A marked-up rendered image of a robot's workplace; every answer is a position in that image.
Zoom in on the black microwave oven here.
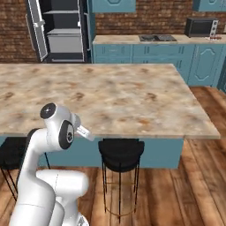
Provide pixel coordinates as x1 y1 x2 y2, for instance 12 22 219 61
184 16 220 39

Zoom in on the open grey fridge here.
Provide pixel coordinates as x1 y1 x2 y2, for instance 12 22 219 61
38 0 93 64

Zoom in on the teal island counter base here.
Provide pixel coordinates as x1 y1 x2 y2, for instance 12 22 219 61
0 135 185 170

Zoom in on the teal base cupboard run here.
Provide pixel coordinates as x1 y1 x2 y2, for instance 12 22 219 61
92 43 226 93

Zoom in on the grey fridge door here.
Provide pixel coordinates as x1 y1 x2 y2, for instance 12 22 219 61
25 0 49 63

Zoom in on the black hob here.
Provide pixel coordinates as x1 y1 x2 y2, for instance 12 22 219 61
138 34 178 42

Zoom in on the teal wall cupboard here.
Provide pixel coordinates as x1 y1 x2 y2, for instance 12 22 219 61
192 0 226 13
91 0 137 14

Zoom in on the black bar stool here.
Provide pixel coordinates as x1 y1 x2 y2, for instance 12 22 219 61
0 128 51 203
98 138 146 224

